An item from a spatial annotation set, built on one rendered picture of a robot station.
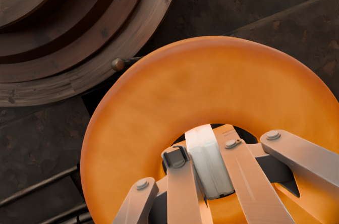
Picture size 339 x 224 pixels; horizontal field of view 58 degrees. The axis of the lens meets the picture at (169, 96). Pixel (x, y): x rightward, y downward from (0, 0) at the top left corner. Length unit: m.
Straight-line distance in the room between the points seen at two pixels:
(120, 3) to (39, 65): 0.13
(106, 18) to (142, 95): 0.23
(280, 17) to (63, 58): 0.33
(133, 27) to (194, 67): 0.25
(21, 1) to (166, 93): 0.22
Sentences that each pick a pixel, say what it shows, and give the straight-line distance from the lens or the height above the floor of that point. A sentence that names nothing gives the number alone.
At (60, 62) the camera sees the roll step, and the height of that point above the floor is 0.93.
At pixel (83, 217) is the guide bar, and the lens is 0.49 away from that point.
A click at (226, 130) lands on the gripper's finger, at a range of 0.17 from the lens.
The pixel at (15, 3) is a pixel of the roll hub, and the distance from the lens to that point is 0.35.
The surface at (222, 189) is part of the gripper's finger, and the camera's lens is 0.16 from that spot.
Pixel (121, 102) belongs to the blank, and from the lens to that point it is 0.16.
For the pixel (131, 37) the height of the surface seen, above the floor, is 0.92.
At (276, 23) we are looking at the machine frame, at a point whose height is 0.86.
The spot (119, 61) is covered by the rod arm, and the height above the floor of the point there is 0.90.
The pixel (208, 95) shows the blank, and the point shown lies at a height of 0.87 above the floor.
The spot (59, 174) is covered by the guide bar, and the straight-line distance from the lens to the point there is 0.57.
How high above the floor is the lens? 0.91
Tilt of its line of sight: 11 degrees down
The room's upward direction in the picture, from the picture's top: 22 degrees counter-clockwise
